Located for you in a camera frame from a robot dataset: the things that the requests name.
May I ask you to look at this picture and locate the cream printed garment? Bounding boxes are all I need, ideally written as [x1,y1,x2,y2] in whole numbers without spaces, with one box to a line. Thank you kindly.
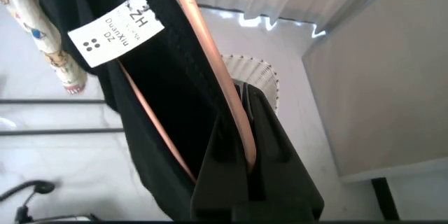
[0,0,88,95]

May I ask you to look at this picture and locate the black garment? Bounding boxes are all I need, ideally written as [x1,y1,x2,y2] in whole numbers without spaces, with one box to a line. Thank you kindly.
[29,0,246,222]

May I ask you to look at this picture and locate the black clothes rack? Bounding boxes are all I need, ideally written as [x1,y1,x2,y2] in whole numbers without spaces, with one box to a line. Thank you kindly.
[0,98,125,137]

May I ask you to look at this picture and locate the pink clothes hanger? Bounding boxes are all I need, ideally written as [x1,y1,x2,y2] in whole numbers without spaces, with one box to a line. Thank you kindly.
[117,0,258,183]

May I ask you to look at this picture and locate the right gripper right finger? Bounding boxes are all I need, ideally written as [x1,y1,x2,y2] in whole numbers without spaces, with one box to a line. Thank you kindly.
[241,82,325,222]

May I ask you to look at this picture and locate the black cable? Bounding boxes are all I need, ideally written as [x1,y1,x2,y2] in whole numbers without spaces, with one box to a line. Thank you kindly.
[0,179,56,222]

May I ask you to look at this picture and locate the white laundry basket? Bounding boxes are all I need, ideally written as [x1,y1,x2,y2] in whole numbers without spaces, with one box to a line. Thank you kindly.
[220,54,281,115]

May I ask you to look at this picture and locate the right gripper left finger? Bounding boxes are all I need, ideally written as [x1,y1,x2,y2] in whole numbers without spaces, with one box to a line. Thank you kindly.
[190,113,251,222]

